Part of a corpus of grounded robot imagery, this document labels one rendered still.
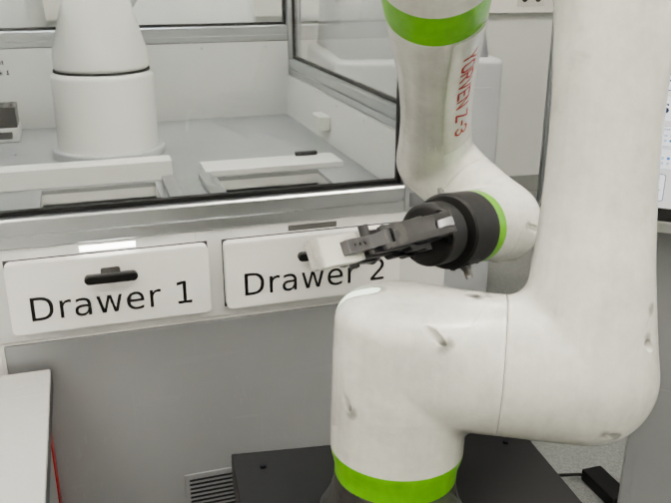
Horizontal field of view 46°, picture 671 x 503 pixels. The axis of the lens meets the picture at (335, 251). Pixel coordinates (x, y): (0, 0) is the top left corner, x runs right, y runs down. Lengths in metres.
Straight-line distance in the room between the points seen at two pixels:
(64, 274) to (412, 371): 0.66
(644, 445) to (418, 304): 0.95
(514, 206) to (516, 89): 3.83
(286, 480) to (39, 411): 0.41
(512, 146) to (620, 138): 4.21
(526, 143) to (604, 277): 4.26
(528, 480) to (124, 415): 0.68
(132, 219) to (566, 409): 0.73
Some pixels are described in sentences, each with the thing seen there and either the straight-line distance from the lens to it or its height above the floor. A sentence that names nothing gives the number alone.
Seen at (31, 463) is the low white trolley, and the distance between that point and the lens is 1.06.
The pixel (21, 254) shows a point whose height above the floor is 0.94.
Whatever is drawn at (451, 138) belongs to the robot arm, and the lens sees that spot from 1.01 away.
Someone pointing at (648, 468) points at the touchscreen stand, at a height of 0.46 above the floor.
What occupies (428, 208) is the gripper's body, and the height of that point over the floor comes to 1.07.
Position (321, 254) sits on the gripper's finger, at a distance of 0.77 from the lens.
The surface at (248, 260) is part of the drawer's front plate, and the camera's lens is 1.24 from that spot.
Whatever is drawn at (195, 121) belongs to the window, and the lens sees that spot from 1.20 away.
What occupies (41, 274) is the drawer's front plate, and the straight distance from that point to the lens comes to 1.22.
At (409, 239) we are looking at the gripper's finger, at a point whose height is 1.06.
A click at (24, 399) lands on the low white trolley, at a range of 1.20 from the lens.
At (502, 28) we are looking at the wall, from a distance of 4.76.
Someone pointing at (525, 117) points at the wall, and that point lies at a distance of 4.91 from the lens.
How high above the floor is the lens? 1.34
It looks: 20 degrees down
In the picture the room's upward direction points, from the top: straight up
